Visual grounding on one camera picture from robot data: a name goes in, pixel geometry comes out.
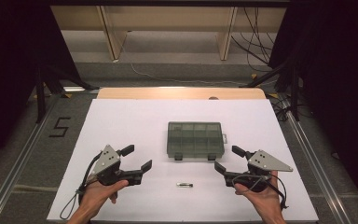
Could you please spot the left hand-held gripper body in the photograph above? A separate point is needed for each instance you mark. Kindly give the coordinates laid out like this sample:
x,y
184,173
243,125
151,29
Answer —
x,y
107,160

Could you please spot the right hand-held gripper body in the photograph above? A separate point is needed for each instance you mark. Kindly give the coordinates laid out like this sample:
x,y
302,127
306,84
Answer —
x,y
264,162

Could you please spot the grey transparent compartment box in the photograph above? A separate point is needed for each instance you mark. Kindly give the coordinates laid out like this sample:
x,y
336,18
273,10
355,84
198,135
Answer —
x,y
195,140

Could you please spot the small metal rod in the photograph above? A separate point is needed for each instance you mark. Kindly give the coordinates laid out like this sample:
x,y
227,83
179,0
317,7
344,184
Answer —
x,y
185,185

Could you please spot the person's left hand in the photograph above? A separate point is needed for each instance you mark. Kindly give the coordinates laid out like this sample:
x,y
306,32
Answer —
x,y
96,196

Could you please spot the person's right hand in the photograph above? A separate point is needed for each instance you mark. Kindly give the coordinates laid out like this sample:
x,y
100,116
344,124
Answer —
x,y
267,200

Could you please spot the white table mat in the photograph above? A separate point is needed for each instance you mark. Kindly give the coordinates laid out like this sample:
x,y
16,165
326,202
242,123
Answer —
x,y
167,202

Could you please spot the black metal stand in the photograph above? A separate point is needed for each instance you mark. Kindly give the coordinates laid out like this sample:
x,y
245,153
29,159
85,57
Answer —
x,y
294,96
40,99

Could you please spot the wooden table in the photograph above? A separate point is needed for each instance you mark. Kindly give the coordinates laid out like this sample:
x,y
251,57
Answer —
x,y
174,93

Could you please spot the white floor strip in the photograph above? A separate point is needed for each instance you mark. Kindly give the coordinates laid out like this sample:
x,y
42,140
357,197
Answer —
x,y
74,89

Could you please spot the black curtain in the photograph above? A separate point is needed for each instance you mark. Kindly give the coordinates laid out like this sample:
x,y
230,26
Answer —
x,y
338,77
9,62

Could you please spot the beige wooden shelf unit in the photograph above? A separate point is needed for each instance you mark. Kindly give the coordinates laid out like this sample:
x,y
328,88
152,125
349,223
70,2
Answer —
x,y
167,17

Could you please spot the aluminium floor rail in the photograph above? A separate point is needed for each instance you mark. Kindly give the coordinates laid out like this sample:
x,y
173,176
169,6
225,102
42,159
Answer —
x,y
15,174
320,174

